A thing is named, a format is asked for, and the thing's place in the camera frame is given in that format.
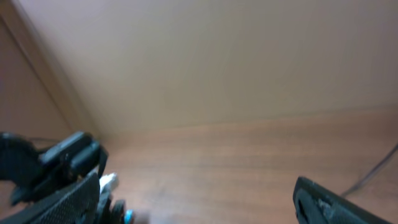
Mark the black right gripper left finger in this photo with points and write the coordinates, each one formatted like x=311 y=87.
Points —
x=76 y=203

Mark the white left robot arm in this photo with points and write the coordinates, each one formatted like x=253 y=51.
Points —
x=64 y=183

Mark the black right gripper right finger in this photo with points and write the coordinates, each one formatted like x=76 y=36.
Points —
x=315 y=204

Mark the turquoise screen smartphone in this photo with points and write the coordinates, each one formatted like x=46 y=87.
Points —
x=129 y=217

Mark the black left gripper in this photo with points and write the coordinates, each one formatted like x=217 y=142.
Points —
x=107 y=211

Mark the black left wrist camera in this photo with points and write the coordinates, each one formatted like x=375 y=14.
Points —
x=39 y=173

